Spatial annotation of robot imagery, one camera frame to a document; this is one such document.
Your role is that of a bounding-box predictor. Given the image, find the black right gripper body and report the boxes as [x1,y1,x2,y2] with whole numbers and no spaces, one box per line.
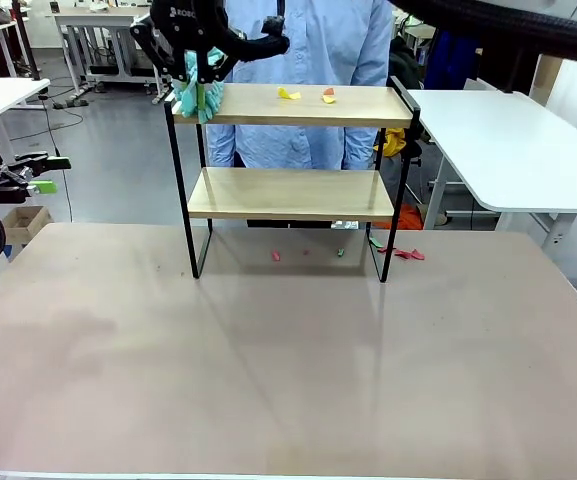
[150,0,242,51]

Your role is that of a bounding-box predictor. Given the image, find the teal chenille duster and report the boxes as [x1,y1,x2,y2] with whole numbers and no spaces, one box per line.
[170,47,227,125]

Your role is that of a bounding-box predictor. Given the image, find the person's right forearm blue sleeve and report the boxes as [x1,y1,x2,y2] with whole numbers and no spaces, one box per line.
[206,124,242,169]

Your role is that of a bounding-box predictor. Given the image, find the open cardboard box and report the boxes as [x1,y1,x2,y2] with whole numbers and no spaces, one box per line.
[1,204,53,247]

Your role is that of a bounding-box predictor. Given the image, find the white background desk grey legs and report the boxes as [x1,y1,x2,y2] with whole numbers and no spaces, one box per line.
[52,5,174,104]

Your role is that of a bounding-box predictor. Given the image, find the person torso light blue shirt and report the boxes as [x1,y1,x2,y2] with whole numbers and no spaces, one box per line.
[206,0,394,171]

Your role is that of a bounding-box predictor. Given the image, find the black vertical pole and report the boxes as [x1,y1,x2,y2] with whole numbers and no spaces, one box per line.
[11,0,42,81]

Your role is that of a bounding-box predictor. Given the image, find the dark jacket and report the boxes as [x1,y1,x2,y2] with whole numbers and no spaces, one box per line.
[390,37,427,91]

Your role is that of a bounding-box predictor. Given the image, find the yellow bag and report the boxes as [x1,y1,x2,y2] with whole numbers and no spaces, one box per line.
[375,127,408,157]

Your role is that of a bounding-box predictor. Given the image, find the background person in blue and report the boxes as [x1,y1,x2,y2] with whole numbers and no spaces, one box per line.
[435,27,484,91]

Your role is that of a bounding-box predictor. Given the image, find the orange bag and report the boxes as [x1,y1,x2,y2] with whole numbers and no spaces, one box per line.
[395,202,427,231]

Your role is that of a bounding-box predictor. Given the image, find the black monitor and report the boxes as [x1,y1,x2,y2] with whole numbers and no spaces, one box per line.
[482,44,534,94]

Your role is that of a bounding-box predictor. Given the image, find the large white side table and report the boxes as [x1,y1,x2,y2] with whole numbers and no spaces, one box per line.
[405,88,577,254]

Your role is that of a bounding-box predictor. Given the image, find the brown cardboard panel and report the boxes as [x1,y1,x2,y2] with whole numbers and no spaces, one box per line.
[528,53,567,104]

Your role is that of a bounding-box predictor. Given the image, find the two-tier wooden shelf black frame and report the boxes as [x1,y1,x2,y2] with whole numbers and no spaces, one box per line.
[163,74,422,284]

